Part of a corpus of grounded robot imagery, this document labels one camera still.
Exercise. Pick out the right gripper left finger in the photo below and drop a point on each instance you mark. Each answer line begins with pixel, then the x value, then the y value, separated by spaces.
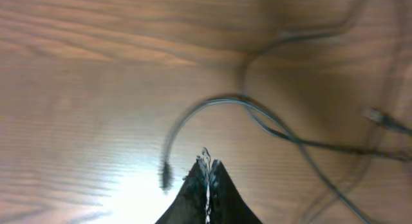
pixel 189 206

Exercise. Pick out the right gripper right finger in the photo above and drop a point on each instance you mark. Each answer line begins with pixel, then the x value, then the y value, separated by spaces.
pixel 226 204

